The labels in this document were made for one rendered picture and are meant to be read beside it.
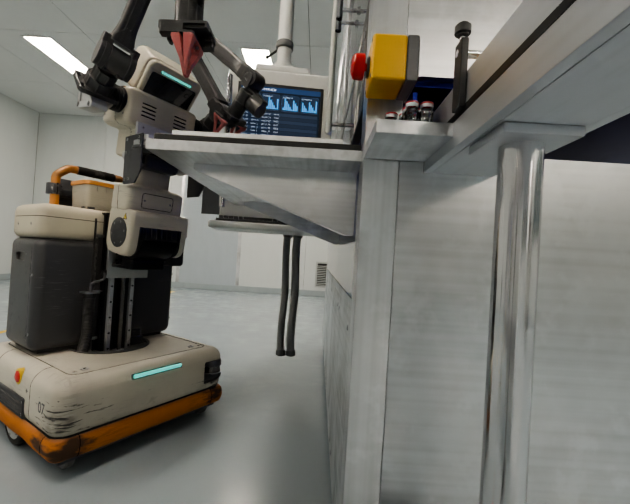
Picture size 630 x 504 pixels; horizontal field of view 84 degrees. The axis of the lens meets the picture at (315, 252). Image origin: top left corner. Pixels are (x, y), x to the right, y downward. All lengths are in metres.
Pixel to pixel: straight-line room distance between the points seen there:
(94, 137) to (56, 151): 0.72
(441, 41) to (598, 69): 0.42
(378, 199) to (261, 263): 5.68
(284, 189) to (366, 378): 0.40
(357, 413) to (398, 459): 0.11
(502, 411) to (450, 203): 0.35
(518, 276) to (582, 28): 0.25
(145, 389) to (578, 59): 1.36
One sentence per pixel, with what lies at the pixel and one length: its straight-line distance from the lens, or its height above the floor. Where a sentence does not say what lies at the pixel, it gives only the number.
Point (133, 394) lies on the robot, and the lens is 1.39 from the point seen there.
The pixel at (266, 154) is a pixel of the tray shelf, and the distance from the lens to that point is 0.67.
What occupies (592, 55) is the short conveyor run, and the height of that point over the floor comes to 0.84.
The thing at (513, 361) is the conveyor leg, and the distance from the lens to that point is 0.48.
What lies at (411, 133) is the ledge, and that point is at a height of 0.86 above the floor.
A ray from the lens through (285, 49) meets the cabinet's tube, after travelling 1.98.
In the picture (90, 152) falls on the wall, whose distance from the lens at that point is 7.63.
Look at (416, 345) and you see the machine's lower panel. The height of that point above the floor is 0.54.
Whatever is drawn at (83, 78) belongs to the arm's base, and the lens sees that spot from 1.42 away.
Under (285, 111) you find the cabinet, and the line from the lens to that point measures 1.78.
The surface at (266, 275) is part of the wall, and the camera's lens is 6.26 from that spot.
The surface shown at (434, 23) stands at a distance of 0.78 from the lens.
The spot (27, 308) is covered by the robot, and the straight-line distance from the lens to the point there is 1.58.
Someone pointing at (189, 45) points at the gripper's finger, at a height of 1.10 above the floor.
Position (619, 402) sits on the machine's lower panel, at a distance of 0.86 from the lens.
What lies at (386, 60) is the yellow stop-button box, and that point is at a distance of 0.62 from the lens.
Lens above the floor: 0.68
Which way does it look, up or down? 1 degrees up
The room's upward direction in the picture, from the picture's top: 4 degrees clockwise
